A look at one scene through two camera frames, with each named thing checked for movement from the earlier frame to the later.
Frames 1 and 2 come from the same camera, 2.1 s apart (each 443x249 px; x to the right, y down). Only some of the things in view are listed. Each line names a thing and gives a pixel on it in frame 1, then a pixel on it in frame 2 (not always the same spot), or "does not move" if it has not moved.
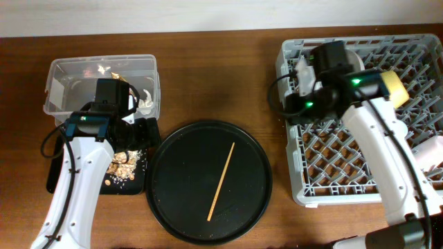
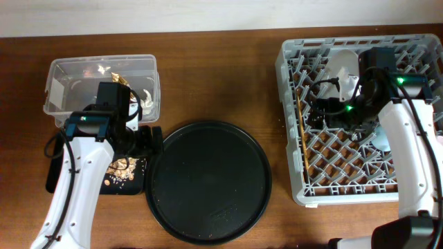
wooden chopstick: [221, 182] -> [306, 158]
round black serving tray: [208, 182] does not move
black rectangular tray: [127, 173] does not move
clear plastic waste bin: [71, 81] does not move
